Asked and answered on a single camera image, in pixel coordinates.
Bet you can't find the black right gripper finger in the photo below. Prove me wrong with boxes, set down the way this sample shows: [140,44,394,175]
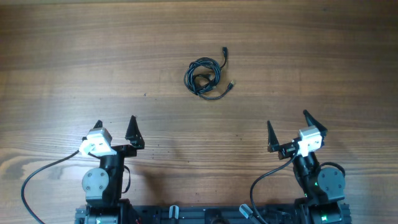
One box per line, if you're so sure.
[267,120,279,152]
[303,110,328,136]

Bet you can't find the black usb cables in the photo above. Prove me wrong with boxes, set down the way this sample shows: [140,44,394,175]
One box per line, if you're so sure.
[183,47,236,101]

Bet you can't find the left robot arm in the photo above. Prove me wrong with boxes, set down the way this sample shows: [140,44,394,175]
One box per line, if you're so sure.
[75,115,145,224]

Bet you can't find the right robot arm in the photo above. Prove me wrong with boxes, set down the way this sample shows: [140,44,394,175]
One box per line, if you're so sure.
[267,110,352,224]

